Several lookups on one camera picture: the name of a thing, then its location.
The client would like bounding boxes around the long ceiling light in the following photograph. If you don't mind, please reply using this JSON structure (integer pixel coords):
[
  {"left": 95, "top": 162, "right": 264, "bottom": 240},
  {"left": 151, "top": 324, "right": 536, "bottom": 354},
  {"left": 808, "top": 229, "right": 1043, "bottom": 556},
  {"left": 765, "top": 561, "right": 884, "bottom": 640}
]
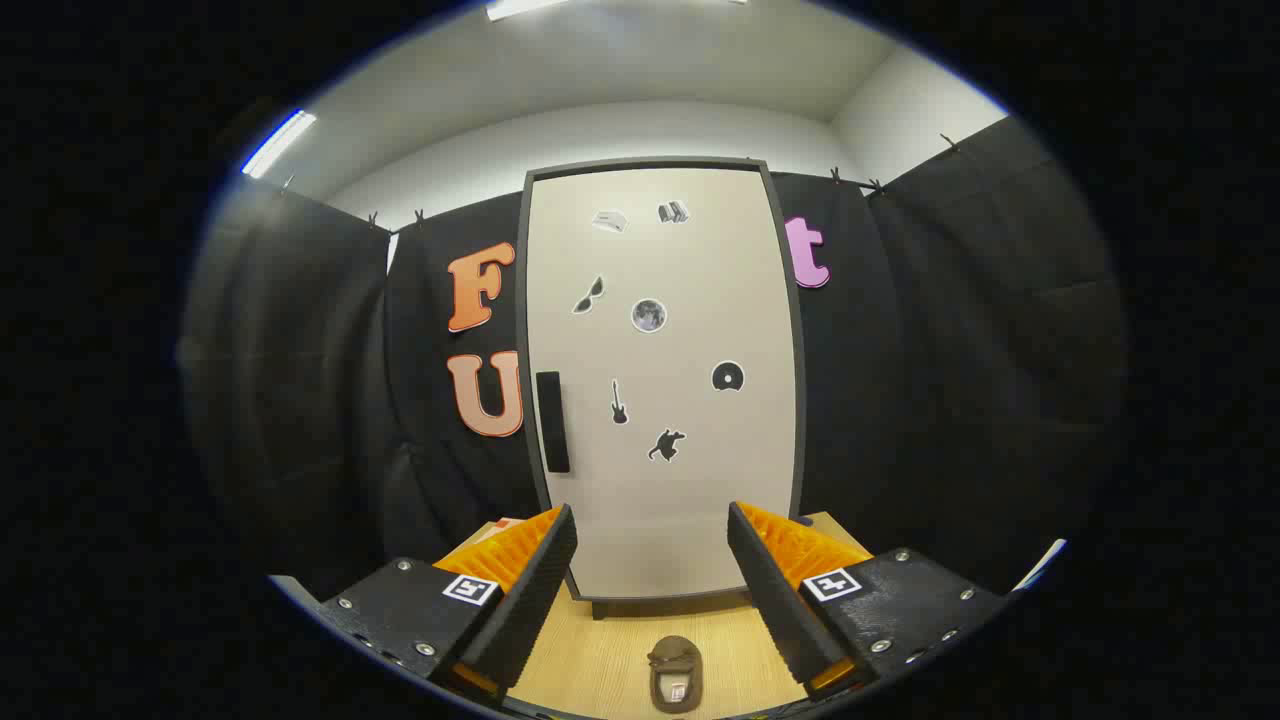
[
  {"left": 485, "top": 0, "right": 571, "bottom": 23},
  {"left": 240, "top": 108, "right": 319, "bottom": 181}
]

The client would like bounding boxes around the black door handle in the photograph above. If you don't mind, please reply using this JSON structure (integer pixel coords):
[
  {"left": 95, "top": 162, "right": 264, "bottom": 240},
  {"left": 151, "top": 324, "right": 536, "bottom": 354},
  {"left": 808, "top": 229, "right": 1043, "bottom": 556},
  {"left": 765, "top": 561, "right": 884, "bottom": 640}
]
[{"left": 536, "top": 371, "right": 571, "bottom": 474}]

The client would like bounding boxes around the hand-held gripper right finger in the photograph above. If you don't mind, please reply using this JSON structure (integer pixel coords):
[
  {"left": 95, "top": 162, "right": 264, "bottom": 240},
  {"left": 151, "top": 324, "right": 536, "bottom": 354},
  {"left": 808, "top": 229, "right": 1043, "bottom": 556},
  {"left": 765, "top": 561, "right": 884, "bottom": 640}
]
[{"left": 727, "top": 500, "right": 1009, "bottom": 701}]

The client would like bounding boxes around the black backdrop cloth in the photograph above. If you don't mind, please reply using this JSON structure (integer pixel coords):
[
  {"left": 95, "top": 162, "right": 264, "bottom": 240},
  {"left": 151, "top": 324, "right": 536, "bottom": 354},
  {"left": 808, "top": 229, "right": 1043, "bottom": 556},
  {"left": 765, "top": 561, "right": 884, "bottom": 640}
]
[{"left": 180, "top": 115, "right": 1131, "bottom": 601}]

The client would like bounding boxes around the white sheet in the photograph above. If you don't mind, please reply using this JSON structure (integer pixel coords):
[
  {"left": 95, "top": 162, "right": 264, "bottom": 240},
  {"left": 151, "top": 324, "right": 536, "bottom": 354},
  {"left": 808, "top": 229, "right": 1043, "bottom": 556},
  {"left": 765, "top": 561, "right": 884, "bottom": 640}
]
[{"left": 1012, "top": 538, "right": 1069, "bottom": 593}]

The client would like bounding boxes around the brown fuzzy shoe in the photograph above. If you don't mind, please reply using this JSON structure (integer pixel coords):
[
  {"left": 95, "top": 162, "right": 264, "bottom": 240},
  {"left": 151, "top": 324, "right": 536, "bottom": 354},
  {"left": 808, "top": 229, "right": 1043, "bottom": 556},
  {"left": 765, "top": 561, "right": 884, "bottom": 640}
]
[{"left": 646, "top": 635, "right": 704, "bottom": 714}]

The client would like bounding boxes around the dark grey shoe cabinet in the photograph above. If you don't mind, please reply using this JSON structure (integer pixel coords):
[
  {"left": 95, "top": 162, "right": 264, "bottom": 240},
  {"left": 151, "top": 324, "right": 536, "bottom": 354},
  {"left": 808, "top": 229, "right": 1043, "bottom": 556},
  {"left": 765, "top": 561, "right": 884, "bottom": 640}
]
[{"left": 515, "top": 157, "right": 809, "bottom": 621}]

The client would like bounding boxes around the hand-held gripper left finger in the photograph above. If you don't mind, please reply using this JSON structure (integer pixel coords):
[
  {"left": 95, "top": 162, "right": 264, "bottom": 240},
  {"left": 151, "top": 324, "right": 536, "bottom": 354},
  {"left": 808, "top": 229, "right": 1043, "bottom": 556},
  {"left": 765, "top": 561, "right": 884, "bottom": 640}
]
[{"left": 318, "top": 503, "right": 579, "bottom": 713}]

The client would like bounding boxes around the white shoe cabinet door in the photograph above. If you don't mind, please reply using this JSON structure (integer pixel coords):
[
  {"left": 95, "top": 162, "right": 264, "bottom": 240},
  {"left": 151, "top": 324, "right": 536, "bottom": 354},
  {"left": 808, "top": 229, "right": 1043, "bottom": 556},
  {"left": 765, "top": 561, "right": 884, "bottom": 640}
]
[{"left": 527, "top": 167, "right": 796, "bottom": 599}]

